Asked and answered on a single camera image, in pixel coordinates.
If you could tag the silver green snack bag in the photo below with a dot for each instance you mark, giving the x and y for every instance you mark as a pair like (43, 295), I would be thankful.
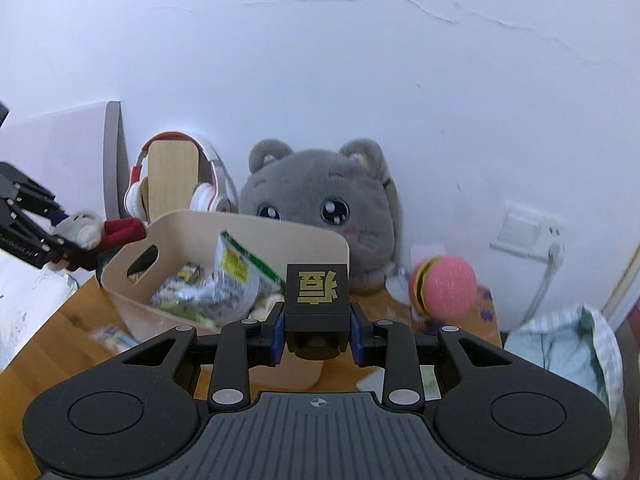
(239, 284)

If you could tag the pink burger squishy ball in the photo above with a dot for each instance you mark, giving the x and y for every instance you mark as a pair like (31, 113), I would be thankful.
(442, 287)

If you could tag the light green striped cloth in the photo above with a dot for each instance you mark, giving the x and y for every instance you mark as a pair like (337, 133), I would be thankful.
(578, 344)

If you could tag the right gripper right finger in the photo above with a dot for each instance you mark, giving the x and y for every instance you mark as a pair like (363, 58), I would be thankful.
(499, 415)

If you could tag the white kitty plush toy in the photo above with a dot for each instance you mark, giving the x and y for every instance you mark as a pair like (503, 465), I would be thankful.
(95, 237)

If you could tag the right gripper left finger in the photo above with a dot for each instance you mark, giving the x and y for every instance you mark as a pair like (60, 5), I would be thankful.
(135, 413)

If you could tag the grey cat plush toy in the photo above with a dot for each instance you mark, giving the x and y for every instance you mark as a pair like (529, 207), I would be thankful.
(349, 191)

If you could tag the red white headphones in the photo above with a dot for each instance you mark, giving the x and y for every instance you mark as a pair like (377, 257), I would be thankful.
(214, 192)

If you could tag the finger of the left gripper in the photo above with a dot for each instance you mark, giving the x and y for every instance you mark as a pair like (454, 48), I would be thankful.
(27, 194)
(25, 239)

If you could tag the green white face mask sachet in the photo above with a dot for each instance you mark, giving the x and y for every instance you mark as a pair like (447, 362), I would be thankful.
(374, 383)

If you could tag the white bread snack packet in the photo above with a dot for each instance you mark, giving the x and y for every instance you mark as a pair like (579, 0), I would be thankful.
(114, 339)

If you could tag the light green snack packet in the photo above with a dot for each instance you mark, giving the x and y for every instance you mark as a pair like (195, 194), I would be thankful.
(189, 274)

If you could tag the white wall socket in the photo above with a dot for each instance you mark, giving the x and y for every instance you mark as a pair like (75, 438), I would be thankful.
(531, 233)

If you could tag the black cube gold character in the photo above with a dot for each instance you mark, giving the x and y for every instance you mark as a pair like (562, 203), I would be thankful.
(317, 310)

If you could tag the white purple box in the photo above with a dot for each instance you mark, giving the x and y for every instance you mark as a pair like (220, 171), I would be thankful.
(77, 154)

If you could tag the white paper stack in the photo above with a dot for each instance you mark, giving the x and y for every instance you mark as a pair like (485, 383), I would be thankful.
(29, 297)

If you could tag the wooden headphone stand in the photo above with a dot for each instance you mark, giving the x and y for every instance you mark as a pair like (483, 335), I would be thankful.
(173, 168)

